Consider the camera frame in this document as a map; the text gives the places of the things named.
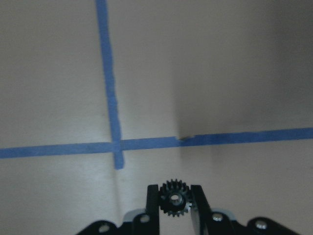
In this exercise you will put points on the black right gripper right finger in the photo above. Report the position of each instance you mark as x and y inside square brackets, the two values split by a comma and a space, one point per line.
[200, 211]

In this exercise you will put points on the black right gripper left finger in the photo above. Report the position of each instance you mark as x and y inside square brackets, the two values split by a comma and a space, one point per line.
[152, 209]

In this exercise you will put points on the small black bearing gear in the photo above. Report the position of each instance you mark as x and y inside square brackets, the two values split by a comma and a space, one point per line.
[175, 198]

